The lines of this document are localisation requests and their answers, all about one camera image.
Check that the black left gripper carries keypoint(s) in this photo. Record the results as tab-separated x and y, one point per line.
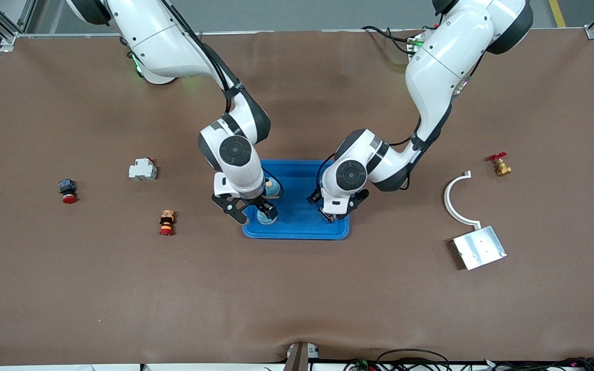
334	212

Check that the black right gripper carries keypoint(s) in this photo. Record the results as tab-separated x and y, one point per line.
264	207

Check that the blue call bell cream base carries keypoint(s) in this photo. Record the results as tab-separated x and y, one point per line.
274	190
266	220

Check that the black cylindrical capacitor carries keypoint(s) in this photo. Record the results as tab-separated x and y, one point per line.
331	218

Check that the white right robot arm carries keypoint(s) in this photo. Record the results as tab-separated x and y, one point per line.
163	41

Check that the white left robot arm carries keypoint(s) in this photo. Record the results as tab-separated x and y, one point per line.
446	62

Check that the blue plastic tray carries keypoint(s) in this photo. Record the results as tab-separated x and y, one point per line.
297	226

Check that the grey white circuit breaker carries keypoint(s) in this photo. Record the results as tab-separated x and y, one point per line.
142	171

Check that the silver aluminium plate box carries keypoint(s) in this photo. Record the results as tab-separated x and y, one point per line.
480	248

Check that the base connector box green light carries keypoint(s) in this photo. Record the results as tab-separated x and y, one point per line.
414	45

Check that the red mushroom emergency stop button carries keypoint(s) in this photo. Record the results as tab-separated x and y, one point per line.
67	188

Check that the white curved plastic bracket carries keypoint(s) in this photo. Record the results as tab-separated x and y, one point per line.
446	201

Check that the metal table edge bracket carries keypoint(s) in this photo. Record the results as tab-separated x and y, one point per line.
297	358

